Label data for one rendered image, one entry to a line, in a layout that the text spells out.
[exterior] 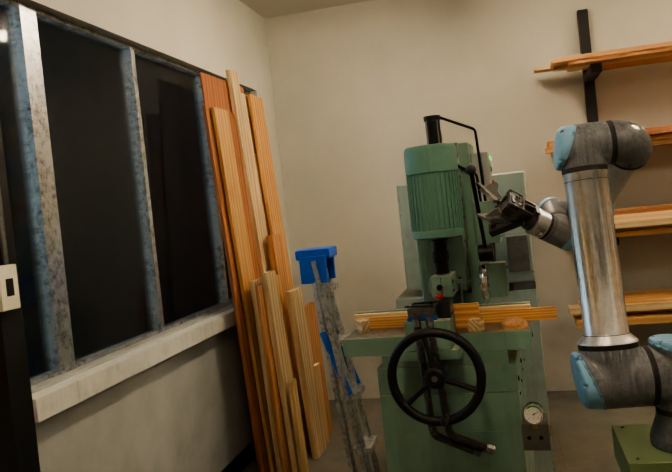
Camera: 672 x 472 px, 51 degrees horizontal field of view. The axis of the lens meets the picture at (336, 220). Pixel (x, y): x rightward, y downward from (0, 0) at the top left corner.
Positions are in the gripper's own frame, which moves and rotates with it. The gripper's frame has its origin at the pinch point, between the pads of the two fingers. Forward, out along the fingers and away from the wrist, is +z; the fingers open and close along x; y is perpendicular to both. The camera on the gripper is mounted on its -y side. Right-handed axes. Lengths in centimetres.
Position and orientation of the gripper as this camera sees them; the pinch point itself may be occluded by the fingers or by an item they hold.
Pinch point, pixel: (474, 199)
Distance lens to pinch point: 230.9
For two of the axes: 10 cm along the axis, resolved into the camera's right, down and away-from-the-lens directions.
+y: 4.1, -6.1, -6.7
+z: -9.0, -3.9, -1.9
